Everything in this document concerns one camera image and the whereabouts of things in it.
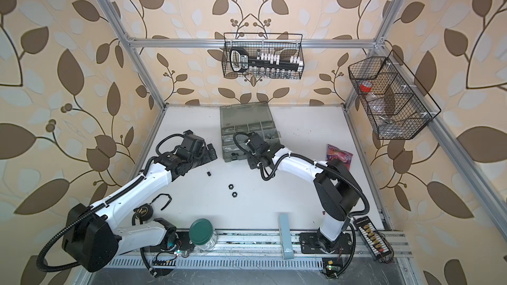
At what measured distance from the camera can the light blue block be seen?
71cm

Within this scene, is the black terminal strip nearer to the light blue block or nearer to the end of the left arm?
the light blue block

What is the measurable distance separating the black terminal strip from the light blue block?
9.9 inches

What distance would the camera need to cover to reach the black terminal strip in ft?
2.37

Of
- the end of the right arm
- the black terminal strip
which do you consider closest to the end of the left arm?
the end of the right arm
